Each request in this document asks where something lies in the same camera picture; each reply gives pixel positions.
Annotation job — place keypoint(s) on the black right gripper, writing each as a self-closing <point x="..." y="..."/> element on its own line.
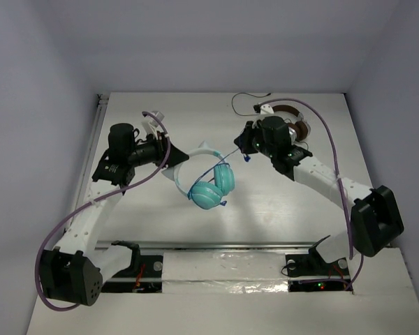
<point x="245" y="139"/>

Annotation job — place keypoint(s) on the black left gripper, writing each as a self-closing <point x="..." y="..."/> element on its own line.
<point x="165" y="151"/>

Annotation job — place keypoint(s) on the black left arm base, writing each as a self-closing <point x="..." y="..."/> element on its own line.
<point x="144" y="274"/>

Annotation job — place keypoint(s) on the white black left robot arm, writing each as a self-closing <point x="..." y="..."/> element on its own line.
<point x="73" y="271"/>

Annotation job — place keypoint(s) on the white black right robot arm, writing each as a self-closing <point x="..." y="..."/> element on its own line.
<point x="372" y="215"/>

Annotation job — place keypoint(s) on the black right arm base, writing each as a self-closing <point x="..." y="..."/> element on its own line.
<point x="308" y="272"/>

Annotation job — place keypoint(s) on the brown silver headphones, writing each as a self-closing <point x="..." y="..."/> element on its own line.
<point x="300" y="126"/>

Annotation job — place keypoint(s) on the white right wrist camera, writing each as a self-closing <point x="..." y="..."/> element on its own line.
<point x="263" y="110"/>

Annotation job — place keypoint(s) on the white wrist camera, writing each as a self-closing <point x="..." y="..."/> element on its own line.
<point x="150" y="122"/>
<point x="263" y="110"/>

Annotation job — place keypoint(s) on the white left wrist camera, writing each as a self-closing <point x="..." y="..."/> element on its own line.
<point x="150" y="122"/>

